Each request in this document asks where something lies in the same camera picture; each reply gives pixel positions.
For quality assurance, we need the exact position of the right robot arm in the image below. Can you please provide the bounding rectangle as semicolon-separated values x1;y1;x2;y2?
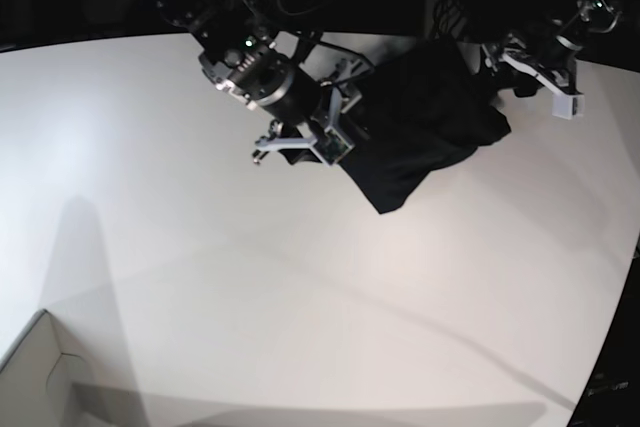
154;0;375;166

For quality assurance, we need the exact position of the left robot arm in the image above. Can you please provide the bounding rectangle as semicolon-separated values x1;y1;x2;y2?
481;0;622;120

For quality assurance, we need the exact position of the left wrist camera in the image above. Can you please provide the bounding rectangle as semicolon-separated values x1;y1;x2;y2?
552;94;585;120

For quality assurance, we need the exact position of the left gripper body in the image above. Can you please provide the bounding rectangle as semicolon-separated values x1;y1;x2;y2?
481;34;584;99

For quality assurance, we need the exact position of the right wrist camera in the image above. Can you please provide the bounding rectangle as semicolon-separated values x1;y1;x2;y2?
312;127;355;166

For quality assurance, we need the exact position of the black t-shirt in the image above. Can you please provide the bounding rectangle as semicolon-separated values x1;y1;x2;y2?
339;38;511;214

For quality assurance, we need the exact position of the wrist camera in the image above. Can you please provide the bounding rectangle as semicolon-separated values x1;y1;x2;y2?
312;127;355;166
552;94;585;120

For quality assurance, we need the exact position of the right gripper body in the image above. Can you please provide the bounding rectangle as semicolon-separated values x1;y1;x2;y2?
252;59;370;165

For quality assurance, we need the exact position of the white cardboard box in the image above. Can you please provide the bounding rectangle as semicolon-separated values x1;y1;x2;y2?
0;308;146;427

